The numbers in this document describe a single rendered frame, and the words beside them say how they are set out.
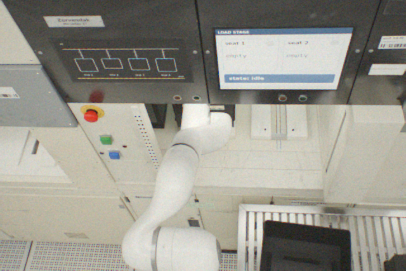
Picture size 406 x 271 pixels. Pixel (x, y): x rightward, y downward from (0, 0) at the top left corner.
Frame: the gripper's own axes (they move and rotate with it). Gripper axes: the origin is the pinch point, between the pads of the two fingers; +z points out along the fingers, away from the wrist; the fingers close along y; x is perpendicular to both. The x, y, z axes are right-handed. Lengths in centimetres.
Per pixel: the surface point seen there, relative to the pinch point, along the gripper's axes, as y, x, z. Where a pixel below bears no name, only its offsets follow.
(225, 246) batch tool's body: 5, -108, -32
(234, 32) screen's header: 14, 47, -30
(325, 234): 43, -33, -47
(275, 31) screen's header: 22, 47, -30
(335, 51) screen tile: 36, 41, -30
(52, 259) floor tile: -89, -120, -40
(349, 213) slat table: 53, -44, -35
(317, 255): 41, -43, -51
